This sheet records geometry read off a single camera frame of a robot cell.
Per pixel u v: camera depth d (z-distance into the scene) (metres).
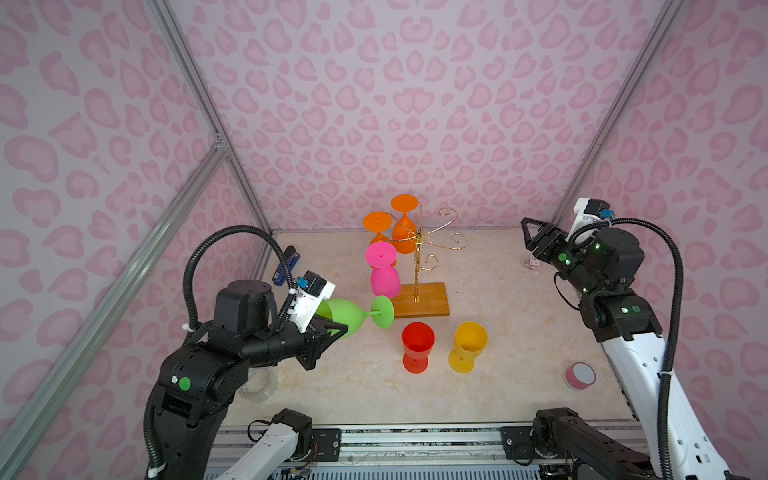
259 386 0.83
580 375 0.78
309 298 0.47
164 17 0.68
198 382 0.34
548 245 0.56
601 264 0.46
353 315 0.59
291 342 0.45
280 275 1.06
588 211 0.55
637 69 0.78
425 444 0.75
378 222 0.77
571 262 0.54
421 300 1.00
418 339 0.80
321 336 0.46
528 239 0.60
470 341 0.80
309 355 0.46
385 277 0.77
